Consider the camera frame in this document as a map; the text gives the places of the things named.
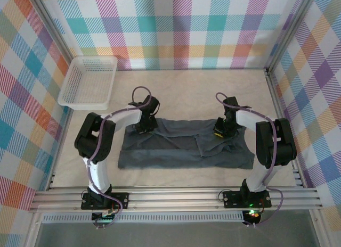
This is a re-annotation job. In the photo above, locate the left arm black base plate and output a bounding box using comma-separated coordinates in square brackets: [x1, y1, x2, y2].
[80, 192, 130, 210]

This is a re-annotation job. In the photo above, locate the wide aluminium mounting rail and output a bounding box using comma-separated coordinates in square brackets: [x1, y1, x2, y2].
[29, 187, 324, 213]

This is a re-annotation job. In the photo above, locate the grey-blue t-shirt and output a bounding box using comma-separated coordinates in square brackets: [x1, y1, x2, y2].
[117, 117, 254, 171]

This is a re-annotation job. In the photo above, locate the white plastic mesh basket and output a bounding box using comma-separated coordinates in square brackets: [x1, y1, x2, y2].
[58, 55, 118, 111]

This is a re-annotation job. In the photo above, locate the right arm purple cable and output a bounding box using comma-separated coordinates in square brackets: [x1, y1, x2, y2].
[215, 92, 285, 228]

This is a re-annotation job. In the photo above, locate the aluminium frame post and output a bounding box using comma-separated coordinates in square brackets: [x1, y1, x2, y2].
[267, 0, 318, 73]
[26, 0, 75, 65]

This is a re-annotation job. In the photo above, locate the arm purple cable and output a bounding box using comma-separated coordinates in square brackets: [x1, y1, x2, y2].
[215, 92, 285, 228]
[87, 86, 161, 229]

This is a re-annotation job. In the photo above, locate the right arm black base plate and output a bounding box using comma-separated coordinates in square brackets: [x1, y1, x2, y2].
[222, 190, 272, 209]

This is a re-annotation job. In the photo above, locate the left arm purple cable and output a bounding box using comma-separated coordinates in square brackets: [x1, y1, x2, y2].
[87, 86, 161, 229]

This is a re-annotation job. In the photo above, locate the aluminium frame leg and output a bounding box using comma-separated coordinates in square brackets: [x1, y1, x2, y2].
[310, 208, 333, 247]
[25, 212, 45, 247]

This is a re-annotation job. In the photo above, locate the slotted grey cable duct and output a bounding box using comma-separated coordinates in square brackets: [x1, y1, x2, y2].
[41, 211, 245, 224]

